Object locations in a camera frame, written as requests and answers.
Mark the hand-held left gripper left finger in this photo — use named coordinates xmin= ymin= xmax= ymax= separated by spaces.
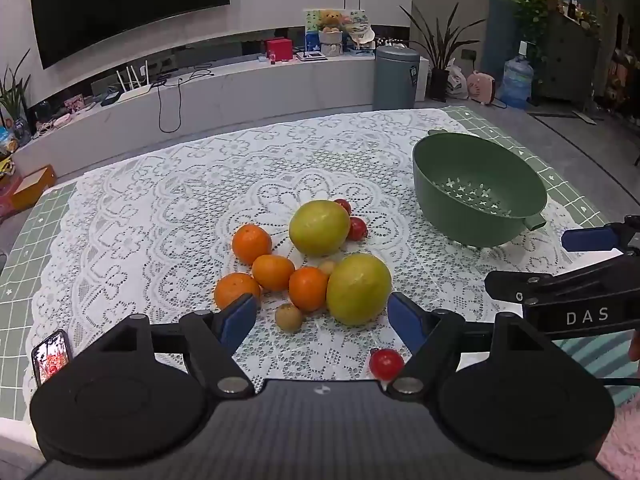
xmin=92 ymin=292 xmax=258 ymax=401

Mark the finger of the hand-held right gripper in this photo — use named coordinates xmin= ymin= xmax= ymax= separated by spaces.
xmin=484 ymin=255 xmax=640 ymax=307
xmin=561 ymin=215 xmax=640 ymax=256

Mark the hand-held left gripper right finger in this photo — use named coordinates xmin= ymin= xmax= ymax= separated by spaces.
xmin=387 ymin=291 xmax=551 ymax=401

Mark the orange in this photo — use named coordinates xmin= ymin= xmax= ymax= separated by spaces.
xmin=231 ymin=224 xmax=273 ymax=266
xmin=288 ymin=266 xmax=330 ymax=312
xmin=214 ymin=273 xmax=262 ymax=311
xmin=251 ymin=254 xmax=296 ymax=292

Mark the yellow-green pomelo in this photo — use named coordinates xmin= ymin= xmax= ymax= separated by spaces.
xmin=289 ymin=200 xmax=351 ymax=257
xmin=326 ymin=253 xmax=392 ymax=326

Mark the green colander bowl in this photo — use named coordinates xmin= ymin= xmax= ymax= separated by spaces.
xmin=412 ymin=129 xmax=549 ymax=251

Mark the pink fluffy cloth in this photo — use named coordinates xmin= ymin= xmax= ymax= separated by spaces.
xmin=597 ymin=402 xmax=640 ymax=480

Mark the white lace tablecloth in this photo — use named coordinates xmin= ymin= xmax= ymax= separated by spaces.
xmin=22 ymin=106 xmax=576 ymax=406

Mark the blue water jug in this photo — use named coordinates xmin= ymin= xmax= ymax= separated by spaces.
xmin=501 ymin=41 xmax=534 ymax=110

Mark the dark green cabinet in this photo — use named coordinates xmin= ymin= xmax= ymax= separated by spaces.
xmin=537 ymin=10 xmax=601 ymax=103

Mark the pink heater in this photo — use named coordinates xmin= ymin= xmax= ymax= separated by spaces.
xmin=466 ymin=71 xmax=497 ymax=106

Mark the smartphone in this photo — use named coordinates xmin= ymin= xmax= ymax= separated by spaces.
xmin=31 ymin=329 xmax=73 ymax=388

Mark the white plastic bag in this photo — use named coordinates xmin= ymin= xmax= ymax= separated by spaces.
xmin=445 ymin=58 xmax=469 ymax=100

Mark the white curved console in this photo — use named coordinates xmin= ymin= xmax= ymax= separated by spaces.
xmin=10 ymin=52 xmax=431 ymax=181

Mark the grey trash can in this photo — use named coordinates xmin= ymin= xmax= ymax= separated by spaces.
xmin=374 ymin=45 xmax=420 ymax=111

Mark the long-leaf potted plant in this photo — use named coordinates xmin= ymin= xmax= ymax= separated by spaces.
xmin=398 ymin=2 xmax=487 ymax=102

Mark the orange cardboard box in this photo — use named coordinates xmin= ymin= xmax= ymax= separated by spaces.
xmin=10 ymin=164 xmax=57 ymax=211

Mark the white router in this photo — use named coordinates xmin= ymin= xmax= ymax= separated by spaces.
xmin=116 ymin=60 xmax=152 ymax=102

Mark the red box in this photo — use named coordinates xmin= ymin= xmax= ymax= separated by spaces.
xmin=265 ymin=37 xmax=293 ymax=62

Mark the green potted plant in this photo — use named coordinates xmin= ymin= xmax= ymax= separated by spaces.
xmin=0 ymin=50 xmax=33 ymax=136

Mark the black television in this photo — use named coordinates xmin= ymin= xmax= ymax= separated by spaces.
xmin=28 ymin=0 xmax=232 ymax=71

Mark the black cable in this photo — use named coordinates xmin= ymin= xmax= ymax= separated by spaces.
xmin=157 ymin=67 xmax=216 ymax=133

